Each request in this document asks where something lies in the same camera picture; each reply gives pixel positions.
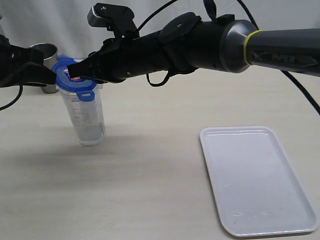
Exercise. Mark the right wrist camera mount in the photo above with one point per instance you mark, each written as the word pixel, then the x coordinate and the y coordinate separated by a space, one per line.
pixel 115 18

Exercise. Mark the stainless steel cup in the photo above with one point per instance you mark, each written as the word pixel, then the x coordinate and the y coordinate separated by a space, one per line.
pixel 50 52

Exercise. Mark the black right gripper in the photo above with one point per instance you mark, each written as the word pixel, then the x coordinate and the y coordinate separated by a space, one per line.
pixel 120 60

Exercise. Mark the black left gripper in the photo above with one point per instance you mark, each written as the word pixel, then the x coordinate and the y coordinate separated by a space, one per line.
pixel 23 66

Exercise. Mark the clear plastic container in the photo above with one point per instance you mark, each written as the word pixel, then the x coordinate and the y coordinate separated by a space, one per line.
pixel 86 114

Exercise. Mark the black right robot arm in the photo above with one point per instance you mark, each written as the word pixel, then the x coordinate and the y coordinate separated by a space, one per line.
pixel 187 43

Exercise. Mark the blue four-tab container lid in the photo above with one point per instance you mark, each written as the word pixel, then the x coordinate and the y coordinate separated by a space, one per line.
pixel 83 88

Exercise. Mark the white plastic tray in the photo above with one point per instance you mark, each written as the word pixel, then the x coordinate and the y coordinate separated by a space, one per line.
pixel 256 191

